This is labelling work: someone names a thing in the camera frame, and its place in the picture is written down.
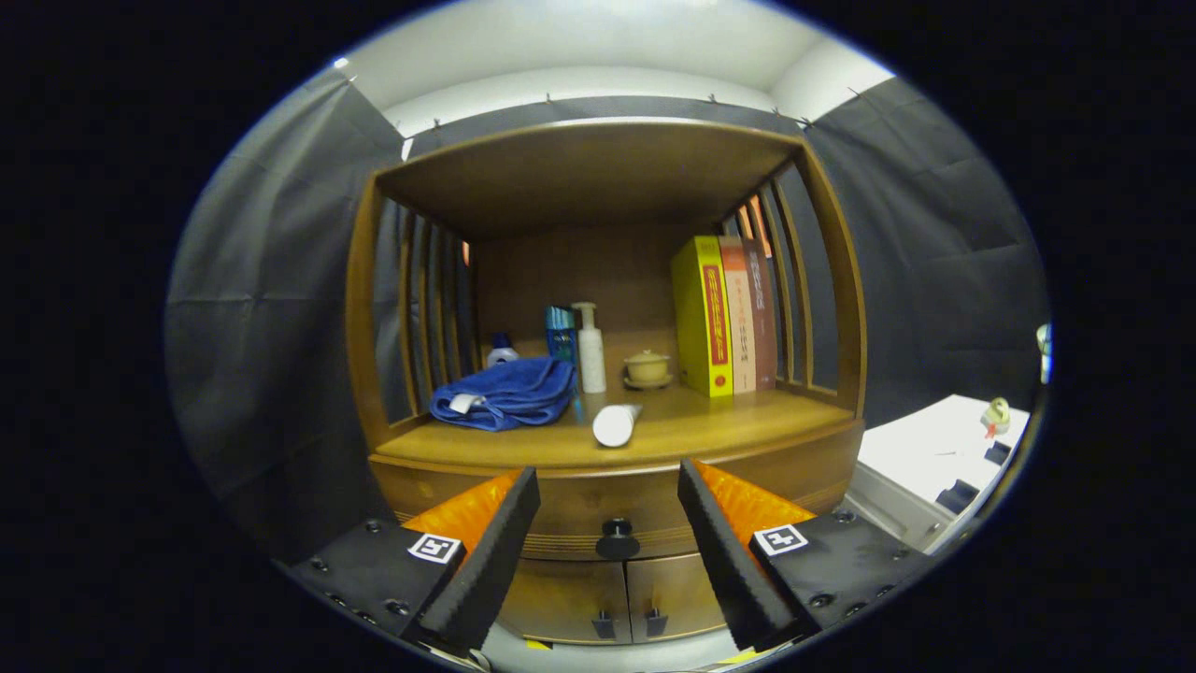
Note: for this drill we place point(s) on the yellow book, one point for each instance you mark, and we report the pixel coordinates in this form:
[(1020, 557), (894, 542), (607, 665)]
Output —
[(696, 318)]

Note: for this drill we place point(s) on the yellow-green tape dispenser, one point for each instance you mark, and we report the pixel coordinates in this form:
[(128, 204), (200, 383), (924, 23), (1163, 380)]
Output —
[(996, 413)]

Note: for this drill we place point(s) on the beige orange book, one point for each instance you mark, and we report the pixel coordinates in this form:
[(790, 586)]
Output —
[(740, 318)]

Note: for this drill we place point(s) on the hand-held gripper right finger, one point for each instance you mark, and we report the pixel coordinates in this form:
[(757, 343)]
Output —
[(719, 551)]

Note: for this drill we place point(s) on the white pump bottle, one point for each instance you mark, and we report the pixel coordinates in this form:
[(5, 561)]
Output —
[(591, 360)]

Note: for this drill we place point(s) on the pale rounded object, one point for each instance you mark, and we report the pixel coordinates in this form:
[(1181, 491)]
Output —
[(1044, 350)]

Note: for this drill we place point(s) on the beige saucer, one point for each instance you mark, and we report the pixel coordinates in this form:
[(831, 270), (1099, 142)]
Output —
[(647, 384)]

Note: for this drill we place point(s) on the blue towel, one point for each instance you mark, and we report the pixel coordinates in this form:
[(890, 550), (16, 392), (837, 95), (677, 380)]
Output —
[(509, 388)]

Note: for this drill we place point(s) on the blue cosmetic bottle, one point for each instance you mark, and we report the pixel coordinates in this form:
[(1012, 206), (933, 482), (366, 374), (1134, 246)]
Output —
[(561, 336)]

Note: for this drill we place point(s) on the white grey side cabinet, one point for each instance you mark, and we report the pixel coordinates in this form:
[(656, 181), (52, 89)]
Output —
[(925, 449)]

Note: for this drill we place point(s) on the black round drawer knob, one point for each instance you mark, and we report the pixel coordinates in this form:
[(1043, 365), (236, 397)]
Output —
[(618, 542)]

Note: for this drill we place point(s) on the wooden drawer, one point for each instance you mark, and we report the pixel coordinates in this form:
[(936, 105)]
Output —
[(579, 505)]

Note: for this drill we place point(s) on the brown book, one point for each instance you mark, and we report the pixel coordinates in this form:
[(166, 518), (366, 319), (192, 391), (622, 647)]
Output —
[(764, 318)]

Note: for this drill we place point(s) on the black box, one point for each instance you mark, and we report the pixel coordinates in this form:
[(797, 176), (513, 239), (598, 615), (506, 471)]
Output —
[(958, 495), (997, 453)]

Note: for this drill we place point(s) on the small blue-capped bottle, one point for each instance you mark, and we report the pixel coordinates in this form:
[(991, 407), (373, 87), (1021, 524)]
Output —
[(503, 355)]

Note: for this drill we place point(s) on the white tube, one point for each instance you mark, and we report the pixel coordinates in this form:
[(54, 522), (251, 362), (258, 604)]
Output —
[(615, 425)]

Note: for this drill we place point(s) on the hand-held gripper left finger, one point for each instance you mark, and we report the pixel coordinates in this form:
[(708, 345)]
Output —
[(495, 551)]

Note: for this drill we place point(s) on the wooden cabinet door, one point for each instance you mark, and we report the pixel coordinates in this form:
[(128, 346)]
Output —
[(677, 594), (561, 598)]

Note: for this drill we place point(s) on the wooden cabinet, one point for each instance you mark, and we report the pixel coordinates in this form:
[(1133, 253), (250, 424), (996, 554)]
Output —
[(598, 168)]

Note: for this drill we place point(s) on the wooden countertop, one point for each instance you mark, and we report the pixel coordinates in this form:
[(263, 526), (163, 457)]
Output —
[(710, 425)]

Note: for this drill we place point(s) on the beige lidded teacup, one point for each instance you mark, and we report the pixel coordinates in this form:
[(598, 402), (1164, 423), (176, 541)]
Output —
[(647, 366)]

